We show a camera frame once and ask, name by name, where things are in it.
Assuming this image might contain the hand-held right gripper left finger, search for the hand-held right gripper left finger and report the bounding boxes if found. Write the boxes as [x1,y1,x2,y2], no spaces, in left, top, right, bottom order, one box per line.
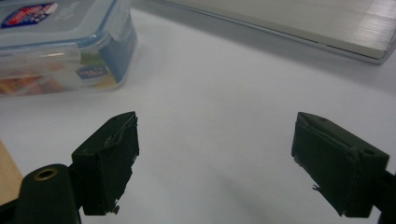
[71,111,140,217]

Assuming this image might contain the light wooden board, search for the light wooden board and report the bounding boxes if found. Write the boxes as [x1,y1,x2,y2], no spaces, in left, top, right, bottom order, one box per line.
[0,139,24,206]

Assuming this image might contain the flat silver metal panel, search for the flat silver metal panel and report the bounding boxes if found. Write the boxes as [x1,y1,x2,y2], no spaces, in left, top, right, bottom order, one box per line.
[146,0,396,65]

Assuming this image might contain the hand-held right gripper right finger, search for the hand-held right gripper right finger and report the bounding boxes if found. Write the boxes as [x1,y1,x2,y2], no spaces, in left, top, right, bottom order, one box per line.
[290,111,390,218]

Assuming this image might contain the clear plastic food container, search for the clear plastic food container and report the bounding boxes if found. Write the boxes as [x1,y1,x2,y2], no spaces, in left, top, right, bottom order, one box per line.
[0,0,138,98]

